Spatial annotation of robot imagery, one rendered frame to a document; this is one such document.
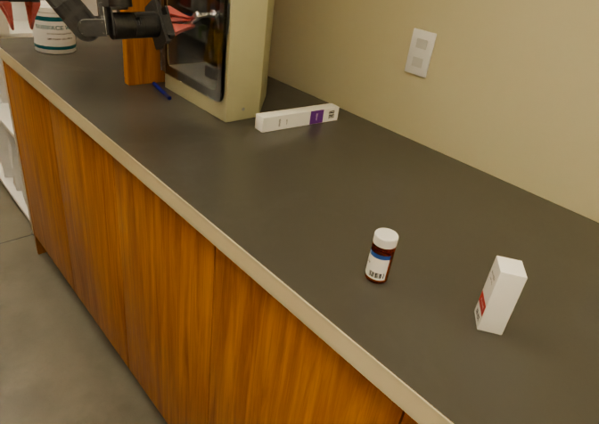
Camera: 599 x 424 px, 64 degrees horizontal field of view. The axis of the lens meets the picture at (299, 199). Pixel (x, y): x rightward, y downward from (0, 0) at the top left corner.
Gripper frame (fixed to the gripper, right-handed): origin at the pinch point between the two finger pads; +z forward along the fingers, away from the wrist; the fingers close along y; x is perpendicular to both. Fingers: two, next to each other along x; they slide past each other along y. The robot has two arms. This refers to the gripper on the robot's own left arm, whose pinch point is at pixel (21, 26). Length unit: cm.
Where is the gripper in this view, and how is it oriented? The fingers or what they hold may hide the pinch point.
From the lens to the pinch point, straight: 152.1
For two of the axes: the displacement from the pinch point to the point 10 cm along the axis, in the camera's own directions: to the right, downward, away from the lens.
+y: 7.3, -2.6, 6.3
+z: -1.2, 8.6, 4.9
